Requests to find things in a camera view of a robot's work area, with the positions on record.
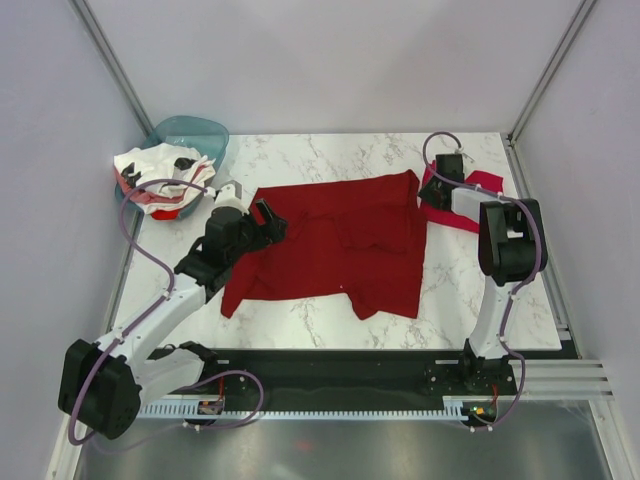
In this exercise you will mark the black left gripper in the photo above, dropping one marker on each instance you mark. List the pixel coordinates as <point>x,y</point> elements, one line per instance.
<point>276,229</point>

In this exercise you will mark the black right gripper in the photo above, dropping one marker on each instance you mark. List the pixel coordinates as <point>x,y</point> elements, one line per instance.
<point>427,196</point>

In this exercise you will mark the dark red t-shirt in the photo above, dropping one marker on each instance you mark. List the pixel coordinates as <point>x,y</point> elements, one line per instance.
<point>362,238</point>

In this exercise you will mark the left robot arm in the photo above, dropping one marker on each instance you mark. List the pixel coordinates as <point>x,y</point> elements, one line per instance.
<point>105,383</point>

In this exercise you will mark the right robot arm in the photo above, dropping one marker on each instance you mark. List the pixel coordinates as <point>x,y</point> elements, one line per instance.
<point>511,245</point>

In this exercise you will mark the folded bright red t-shirt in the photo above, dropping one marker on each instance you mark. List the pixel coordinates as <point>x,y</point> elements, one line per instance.
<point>465,210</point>

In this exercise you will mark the teal plastic basket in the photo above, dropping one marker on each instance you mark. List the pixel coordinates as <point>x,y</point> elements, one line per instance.
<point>207,136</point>

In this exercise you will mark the small red garment in basket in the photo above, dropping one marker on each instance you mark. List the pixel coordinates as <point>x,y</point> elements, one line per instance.
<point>164,215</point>

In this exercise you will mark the white patterned t-shirt pile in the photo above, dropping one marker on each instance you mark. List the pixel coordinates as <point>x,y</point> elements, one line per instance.
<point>162,163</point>

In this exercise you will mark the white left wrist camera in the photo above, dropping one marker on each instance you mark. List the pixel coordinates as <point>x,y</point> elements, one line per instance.
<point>230,195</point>

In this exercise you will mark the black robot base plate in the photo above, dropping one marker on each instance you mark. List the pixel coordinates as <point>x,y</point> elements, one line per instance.
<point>332,381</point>

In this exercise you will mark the light blue cable duct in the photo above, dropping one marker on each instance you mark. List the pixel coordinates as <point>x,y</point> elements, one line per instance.
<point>178,408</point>

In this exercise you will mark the aluminium front rail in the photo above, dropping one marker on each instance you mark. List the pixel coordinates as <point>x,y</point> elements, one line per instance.
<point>580,379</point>

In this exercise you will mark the right aluminium frame post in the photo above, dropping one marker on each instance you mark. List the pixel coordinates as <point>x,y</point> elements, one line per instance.
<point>561,51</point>

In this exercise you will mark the aluminium frame post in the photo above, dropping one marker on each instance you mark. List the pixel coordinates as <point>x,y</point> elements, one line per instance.
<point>98,37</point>
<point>561,51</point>

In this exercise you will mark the left aluminium frame post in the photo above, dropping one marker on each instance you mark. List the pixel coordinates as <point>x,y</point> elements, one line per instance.
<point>98,37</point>

